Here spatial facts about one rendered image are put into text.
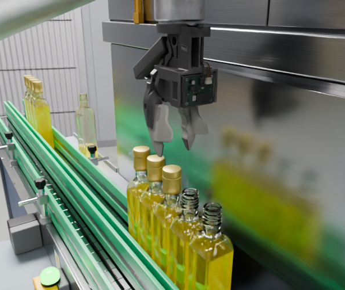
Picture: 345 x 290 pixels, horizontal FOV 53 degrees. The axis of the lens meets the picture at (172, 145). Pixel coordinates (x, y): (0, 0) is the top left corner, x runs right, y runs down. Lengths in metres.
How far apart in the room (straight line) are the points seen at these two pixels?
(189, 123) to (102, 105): 3.28
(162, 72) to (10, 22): 0.28
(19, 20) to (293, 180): 0.44
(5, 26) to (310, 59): 0.39
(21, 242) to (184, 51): 0.81
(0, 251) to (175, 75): 0.87
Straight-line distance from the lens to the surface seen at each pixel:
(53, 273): 0.91
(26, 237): 1.14
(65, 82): 3.75
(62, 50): 3.71
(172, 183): 0.62
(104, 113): 3.87
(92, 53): 3.75
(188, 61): 0.50
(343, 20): 0.54
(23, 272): 1.10
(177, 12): 0.51
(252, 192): 0.65
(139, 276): 0.74
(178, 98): 0.50
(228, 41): 0.65
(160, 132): 0.56
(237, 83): 0.63
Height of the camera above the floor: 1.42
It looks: 21 degrees down
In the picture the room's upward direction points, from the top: straight up
